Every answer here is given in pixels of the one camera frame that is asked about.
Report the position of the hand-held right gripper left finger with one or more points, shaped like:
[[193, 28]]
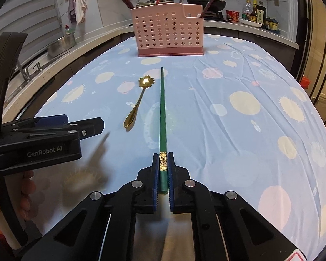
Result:
[[155, 185]]

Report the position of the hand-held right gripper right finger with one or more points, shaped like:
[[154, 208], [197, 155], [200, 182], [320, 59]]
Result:
[[171, 185]]

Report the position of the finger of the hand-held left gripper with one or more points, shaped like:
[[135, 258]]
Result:
[[89, 129], [53, 119]]

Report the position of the gold flower spoon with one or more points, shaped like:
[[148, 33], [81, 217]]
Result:
[[137, 106]]

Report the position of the pink perforated utensil holder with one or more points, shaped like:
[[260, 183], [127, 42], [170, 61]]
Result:
[[168, 30]]

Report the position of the person's left hand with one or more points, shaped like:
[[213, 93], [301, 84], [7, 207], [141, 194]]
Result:
[[27, 190]]

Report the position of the steel soap dispenser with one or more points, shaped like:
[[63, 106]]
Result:
[[38, 66]]

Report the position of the steel faucet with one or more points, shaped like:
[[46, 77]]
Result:
[[24, 72]]

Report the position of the steel pot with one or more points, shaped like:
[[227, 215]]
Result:
[[61, 45]]

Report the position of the blue patterned tablecloth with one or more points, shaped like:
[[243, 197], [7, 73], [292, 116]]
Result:
[[233, 141]]

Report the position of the green dish soap bottle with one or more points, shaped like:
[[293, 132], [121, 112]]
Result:
[[68, 28]]

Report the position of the purple hanging towel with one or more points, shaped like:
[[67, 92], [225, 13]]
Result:
[[70, 8]]

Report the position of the window blinds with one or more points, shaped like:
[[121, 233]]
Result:
[[27, 8]]

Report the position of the white hanging towel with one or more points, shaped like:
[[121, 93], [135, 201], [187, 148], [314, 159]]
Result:
[[81, 6]]

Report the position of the beige frying pan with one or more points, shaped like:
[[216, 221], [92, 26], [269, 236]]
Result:
[[152, 1]]

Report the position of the red object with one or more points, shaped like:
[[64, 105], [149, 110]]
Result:
[[305, 83]]

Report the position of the black gas stove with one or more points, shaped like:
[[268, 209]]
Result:
[[216, 15]]

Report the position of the black wok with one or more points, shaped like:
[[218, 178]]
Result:
[[206, 2]]

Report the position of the red instant noodle cup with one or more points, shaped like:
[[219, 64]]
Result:
[[229, 14], [235, 15]]

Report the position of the white plate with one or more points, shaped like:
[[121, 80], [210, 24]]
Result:
[[250, 22]]

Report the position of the small dark jars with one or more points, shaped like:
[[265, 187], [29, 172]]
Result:
[[272, 24]]

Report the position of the clear plastic bottle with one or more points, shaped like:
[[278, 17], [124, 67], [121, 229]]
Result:
[[246, 9]]

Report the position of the slim soy sauce bottle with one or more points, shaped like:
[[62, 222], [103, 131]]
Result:
[[254, 11]]

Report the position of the dark labelled sauce bottle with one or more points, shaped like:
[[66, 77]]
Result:
[[260, 14]]

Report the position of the wall switch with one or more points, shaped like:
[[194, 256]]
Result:
[[276, 1]]

